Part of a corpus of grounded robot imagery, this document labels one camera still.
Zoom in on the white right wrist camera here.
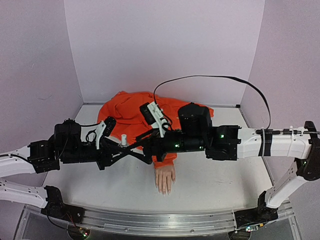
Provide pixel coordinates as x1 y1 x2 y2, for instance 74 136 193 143
139 101 172 138

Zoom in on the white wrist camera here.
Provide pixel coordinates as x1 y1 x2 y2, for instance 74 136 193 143
139 101 172 138
95 116 116 150

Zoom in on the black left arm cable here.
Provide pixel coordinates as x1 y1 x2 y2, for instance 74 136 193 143
0 119 101 163

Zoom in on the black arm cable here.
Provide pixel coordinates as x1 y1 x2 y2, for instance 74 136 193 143
153 75 320 133
0 119 101 163

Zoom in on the mannequin hand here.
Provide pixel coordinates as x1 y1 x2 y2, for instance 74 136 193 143
155 165 176 197

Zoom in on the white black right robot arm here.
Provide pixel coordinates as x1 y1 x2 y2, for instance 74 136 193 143
124 103 320 214

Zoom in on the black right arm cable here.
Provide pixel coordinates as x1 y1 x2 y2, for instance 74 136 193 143
153 75 320 133

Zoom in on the orange hoodie sweatshirt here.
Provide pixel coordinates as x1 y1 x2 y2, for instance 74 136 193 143
96 91 215 170

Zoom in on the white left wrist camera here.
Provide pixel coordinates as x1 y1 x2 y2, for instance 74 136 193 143
95 116 116 150

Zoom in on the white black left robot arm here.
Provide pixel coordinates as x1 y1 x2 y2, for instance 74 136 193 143
0 117 152 219

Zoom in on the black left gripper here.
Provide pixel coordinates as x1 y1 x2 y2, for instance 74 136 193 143
61 140 131 172

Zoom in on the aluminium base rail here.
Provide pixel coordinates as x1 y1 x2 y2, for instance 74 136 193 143
18 199 301 240

